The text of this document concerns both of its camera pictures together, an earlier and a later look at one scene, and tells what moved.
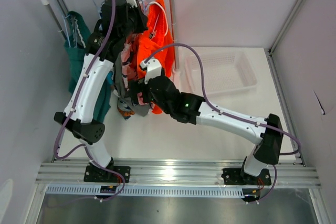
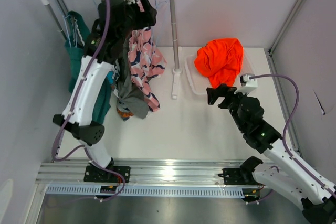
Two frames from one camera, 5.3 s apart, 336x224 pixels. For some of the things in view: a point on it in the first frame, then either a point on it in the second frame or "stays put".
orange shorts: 155,43 → 220,60
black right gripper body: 137,86 → 232,99
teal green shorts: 75,45 stays put
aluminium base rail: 177,173 stays put
